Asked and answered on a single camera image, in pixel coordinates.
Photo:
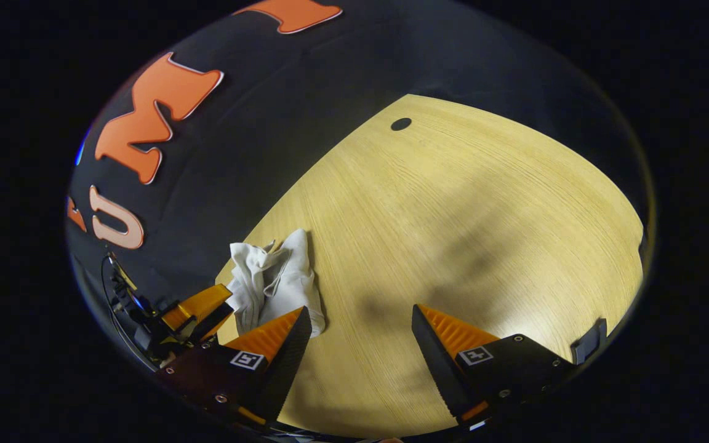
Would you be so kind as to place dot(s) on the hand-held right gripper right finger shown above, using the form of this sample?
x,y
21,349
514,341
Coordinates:
x,y
437,369

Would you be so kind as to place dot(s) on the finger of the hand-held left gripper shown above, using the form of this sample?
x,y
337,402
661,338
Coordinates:
x,y
197,304

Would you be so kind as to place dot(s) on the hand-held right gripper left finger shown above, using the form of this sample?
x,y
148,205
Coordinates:
x,y
287,363

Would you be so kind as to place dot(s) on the white jeans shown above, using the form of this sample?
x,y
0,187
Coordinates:
x,y
287,277

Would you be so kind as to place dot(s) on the black plastic block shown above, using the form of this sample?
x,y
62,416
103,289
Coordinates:
x,y
589,341

